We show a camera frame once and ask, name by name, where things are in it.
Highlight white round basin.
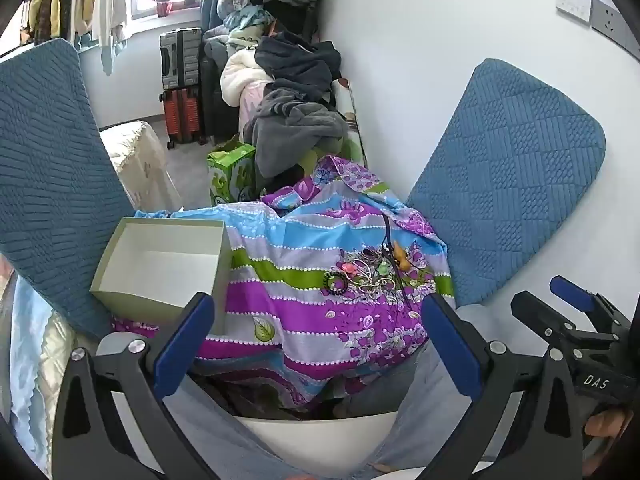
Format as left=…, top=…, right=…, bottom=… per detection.
left=237, top=409, right=403, bottom=480

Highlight green printed carton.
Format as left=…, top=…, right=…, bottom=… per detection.
left=206, top=141, right=259, bottom=207

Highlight blue textured cushion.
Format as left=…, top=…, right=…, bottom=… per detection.
left=404, top=57, right=607, bottom=308

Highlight grey fleece garment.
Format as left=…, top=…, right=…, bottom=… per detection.
left=249, top=86, right=350, bottom=178

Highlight person's right hand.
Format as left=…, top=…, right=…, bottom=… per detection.
left=584, top=406, right=635, bottom=442

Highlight white and green cardboard box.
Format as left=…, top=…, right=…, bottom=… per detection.
left=89, top=217, right=234, bottom=337

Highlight yellow green cushion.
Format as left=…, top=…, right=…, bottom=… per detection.
left=299, top=137, right=362, bottom=173

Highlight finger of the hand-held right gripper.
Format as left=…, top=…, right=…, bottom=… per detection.
left=549, top=275, right=632, bottom=333
left=510, top=290, right=581, bottom=348

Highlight silver chain jewelry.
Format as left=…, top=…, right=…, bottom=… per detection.
left=359, top=247, right=397, bottom=302

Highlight dark navy jacket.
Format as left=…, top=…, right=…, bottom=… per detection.
left=254, top=31, right=342, bottom=90

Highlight pile of mixed clothes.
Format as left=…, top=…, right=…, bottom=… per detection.
left=202, top=0, right=328, bottom=58

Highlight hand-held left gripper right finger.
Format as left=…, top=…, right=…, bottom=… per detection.
left=422, top=292, right=583, bottom=480

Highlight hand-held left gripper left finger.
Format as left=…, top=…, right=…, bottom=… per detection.
left=52, top=292, right=216, bottom=480

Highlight orange suitcase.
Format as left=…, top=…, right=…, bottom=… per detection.
left=159, top=86, right=205, bottom=151

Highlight blue textured chair back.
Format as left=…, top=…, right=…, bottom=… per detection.
left=0, top=37, right=137, bottom=342

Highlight light blue quilt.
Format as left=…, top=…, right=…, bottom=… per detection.
left=7, top=272, right=78, bottom=478

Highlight person's right leg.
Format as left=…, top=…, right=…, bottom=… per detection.
left=345, top=340, right=473, bottom=480

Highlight black cord necklace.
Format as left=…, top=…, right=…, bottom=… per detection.
left=381, top=211, right=419, bottom=325

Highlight floral striped blanket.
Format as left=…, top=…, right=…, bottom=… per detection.
left=112, top=155, right=457, bottom=413

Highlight grey suitcase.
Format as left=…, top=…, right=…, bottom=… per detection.
left=159, top=29, right=203, bottom=92

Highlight row of hanging clothes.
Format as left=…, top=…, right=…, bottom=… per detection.
left=20, top=0, right=132, bottom=77

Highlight white wall socket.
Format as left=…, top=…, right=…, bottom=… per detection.
left=556, top=0, right=594, bottom=24

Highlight orange hair clip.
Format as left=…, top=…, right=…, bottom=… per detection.
left=392, top=241, right=414, bottom=269

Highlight cream white coat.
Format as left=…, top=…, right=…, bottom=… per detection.
left=220, top=46, right=275, bottom=107

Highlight grey wall socket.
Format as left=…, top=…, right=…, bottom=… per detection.
left=590, top=0, right=640, bottom=58

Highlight silver hoop necklace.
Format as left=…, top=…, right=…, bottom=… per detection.
left=349, top=260, right=402, bottom=307

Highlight black suitcase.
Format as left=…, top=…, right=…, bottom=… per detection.
left=199, top=42, right=242, bottom=145

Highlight cream lace covered furniture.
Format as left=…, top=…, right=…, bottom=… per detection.
left=99, top=120, right=182, bottom=213

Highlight pink bedding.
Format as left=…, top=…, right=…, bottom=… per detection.
left=238, top=80, right=275, bottom=133

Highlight leaning framed board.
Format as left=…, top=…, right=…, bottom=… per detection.
left=331, top=79, right=370, bottom=167

